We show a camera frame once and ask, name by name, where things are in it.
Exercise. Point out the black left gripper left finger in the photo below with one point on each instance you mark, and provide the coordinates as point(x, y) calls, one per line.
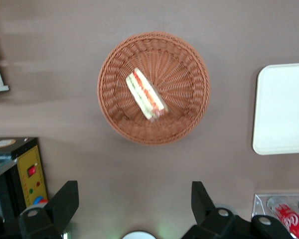
point(52, 219)

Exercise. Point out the brown wicker basket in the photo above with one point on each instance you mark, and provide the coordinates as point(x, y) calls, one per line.
point(184, 74)

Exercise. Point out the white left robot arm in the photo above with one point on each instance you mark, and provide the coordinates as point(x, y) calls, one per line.
point(139, 236)

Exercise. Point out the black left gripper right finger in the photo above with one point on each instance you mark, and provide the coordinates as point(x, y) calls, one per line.
point(214, 221)

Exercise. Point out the triangle sandwich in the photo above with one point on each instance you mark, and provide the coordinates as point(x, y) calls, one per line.
point(144, 94)

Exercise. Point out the cream plastic tray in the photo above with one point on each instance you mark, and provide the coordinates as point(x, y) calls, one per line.
point(281, 109)

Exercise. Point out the grey snack rack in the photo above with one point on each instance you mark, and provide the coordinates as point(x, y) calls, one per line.
point(0, 89)

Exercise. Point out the red cola bottle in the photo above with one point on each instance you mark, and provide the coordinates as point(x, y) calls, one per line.
point(289, 219)

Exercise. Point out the clear acrylic bottle rack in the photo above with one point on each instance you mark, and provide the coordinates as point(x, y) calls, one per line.
point(260, 206)

